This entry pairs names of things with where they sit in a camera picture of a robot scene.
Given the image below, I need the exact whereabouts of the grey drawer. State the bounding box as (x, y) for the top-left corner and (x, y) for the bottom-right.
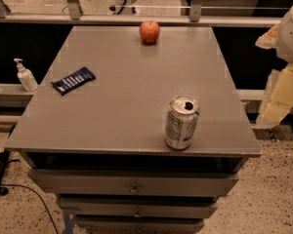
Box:
(75, 215), (204, 233)
(28, 169), (238, 197)
(58, 197), (217, 218)

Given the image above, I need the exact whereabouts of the red apple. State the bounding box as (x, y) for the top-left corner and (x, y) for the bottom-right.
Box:
(139, 20), (160, 44)

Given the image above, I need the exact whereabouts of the middle grey drawer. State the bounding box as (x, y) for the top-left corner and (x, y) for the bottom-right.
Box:
(58, 197), (217, 218)

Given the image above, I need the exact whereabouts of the metal glass railing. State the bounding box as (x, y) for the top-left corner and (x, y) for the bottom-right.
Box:
(0, 0), (293, 27)

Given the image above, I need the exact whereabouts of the grey drawer cabinet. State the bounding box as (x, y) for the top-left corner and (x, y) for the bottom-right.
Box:
(4, 25), (263, 234)

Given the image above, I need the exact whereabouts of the black floor cable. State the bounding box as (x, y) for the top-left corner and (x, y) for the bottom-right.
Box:
(0, 182), (60, 234)

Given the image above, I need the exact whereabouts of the silver green 7up can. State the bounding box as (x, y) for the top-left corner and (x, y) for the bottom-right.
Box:
(164, 95), (199, 150)

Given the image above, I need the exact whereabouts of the dark blue snack bag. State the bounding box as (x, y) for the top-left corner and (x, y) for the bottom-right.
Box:
(52, 67), (96, 96)

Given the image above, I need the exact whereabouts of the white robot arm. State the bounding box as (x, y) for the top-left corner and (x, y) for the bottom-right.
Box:
(255, 6), (293, 129)

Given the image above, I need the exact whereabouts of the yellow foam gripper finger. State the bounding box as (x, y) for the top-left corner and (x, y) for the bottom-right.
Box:
(255, 23), (279, 50)
(256, 63), (293, 125)

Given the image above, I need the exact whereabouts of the white pump sanitizer bottle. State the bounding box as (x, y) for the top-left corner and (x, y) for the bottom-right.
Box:
(14, 58), (38, 92)

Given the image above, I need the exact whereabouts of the top grey drawer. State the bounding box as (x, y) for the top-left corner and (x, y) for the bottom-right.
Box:
(28, 169), (238, 197)

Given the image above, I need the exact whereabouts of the bottom grey drawer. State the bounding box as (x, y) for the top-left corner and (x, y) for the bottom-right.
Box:
(75, 215), (204, 233)

